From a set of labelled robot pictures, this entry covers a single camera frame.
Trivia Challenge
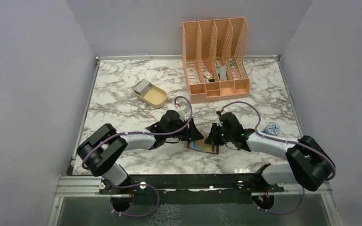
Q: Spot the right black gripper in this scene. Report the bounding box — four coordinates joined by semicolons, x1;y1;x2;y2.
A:
205;122;233;145

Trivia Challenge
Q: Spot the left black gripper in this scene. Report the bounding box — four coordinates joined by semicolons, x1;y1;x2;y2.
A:
165;118;204;142

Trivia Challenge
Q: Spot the brown leather card holder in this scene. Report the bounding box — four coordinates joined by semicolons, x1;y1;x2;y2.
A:
187;130;219;155

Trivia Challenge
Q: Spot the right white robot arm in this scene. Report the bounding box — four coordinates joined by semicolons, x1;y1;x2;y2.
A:
205;113;336;192

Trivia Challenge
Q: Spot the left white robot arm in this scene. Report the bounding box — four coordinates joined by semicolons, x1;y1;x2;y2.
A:
76;110;203;194

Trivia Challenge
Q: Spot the tan oval card tray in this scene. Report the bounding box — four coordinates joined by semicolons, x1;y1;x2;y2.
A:
134;83;167;108

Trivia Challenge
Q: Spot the small box in organizer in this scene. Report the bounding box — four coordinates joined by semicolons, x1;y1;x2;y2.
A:
203;71;215;83

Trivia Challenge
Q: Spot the green white tube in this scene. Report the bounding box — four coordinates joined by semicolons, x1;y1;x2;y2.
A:
230;59;235;70

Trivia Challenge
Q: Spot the orange plastic file organizer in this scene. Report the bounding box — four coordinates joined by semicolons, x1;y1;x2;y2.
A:
182;17;250;104

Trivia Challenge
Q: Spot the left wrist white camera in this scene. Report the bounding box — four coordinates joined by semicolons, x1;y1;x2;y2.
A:
176;105;190;121

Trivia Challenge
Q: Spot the wrist white camera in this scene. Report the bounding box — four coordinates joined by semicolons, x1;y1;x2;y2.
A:
216;108;224;116
176;105;190;121

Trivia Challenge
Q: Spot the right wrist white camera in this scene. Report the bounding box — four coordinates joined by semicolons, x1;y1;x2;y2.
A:
216;108;224;116

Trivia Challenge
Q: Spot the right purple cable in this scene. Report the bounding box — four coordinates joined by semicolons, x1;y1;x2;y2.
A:
218;100;337;216

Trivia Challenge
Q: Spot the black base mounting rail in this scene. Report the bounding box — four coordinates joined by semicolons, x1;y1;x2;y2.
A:
99;173;284;205

